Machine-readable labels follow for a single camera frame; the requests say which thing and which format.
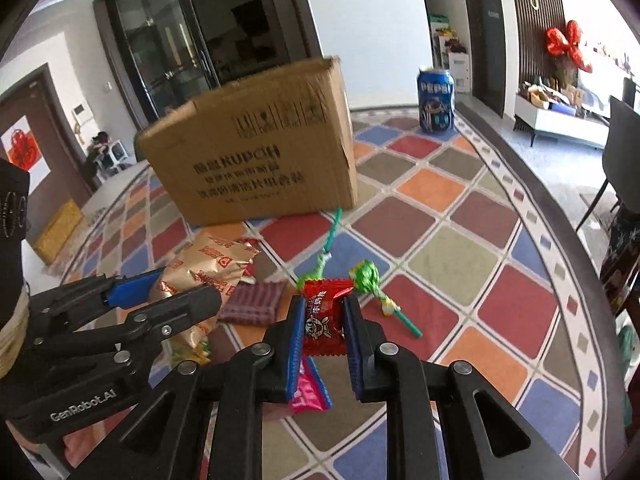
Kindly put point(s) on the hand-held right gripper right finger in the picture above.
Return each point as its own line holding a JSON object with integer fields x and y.
{"x": 353, "y": 347}

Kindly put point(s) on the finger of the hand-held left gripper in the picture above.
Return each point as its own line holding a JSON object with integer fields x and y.
{"x": 190, "y": 305}
{"x": 132, "y": 290}

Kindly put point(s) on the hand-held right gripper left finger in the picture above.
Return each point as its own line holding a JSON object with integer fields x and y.
{"x": 295, "y": 342}

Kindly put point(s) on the red candy packet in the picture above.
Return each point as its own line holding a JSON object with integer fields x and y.
{"x": 322, "y": 325}

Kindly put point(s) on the gold snack bag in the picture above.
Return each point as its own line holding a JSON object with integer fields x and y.
{"x": 210, "y": 265}

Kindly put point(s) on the green yellow snack packet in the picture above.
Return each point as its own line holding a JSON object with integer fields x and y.
{"x": 192, "y": 354}

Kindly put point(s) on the maroon striped snack bar packet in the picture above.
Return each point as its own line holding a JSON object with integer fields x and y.
{"x": 255, "y": 302}

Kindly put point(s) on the brown cardboard box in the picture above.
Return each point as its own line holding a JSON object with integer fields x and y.
{"x": 260, "y": 160}

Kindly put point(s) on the pink candy packet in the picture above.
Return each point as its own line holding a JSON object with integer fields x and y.
{"x": 311, "y": 390}

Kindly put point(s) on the green wrapped lollipop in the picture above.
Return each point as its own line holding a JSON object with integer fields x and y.
{"x": 367, "y": 274}

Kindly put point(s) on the green twisted candy stick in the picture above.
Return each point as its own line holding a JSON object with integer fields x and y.
{"x": 330, "y": 235}

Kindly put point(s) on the colourful checked tablecloth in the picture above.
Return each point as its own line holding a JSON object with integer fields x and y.
{"x": 440, "y": 255}

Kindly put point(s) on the white small shelf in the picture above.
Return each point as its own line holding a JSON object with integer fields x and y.
{"x": 115, "y": 157}

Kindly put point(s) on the dark glass door cabinet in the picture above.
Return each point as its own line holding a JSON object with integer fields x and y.
{"x": 165, "y": 45}

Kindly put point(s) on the blue soda can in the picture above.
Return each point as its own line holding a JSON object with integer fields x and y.
{"x": 436, "y": 102}

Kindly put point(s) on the white toy shelf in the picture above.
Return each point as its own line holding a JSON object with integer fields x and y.
{"x": 456, "y": 67}

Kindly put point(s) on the white low cabinet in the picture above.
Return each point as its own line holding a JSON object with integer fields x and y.
{"x": 565, "y": 120}

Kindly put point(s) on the black chair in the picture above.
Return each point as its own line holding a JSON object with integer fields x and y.
{"x": 620, "y": 145}

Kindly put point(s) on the red bow balloon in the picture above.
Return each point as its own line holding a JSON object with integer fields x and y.
{"x": 562, "y": 42}

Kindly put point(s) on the red paper wall decoration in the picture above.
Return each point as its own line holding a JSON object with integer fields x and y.
{"x": 22, "y": 150}

